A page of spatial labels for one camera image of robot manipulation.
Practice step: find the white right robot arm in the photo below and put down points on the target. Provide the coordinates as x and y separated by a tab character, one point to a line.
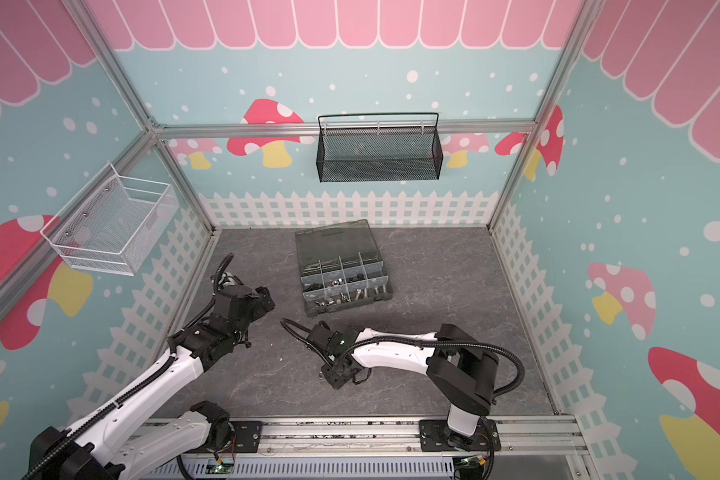
466	376

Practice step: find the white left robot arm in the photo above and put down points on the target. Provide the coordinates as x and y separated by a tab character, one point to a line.
138	408

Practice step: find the white wire mesh basket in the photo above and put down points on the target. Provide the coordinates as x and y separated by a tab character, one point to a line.
113	225

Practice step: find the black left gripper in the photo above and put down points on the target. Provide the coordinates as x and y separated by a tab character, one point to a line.
258	309

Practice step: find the black wire mesh basket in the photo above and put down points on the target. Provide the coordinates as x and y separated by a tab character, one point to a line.
379	147

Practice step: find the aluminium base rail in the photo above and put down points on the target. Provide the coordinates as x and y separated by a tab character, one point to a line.
378	436

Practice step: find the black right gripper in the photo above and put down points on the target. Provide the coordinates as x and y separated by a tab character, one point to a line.
334	373

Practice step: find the green transparent compartment organizer box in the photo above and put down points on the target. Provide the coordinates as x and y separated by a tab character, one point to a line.
340	267

